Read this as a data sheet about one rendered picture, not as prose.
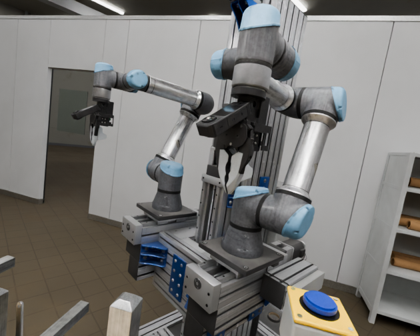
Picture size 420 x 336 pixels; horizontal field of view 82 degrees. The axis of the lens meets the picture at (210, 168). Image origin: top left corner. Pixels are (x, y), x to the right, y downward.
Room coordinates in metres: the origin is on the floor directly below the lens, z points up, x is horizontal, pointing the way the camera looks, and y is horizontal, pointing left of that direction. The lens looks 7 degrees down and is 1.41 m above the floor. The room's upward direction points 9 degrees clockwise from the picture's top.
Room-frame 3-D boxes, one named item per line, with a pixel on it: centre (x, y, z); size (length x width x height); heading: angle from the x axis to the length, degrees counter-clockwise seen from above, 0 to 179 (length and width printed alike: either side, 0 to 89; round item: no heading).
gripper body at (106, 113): (1.12, 0.52, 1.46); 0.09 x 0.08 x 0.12; 134
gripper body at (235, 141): (0.51, -0.06, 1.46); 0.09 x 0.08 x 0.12; 134
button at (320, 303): (0.29, -0.16, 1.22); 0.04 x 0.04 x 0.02
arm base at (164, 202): (1.20, 0.19, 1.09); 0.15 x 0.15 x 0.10
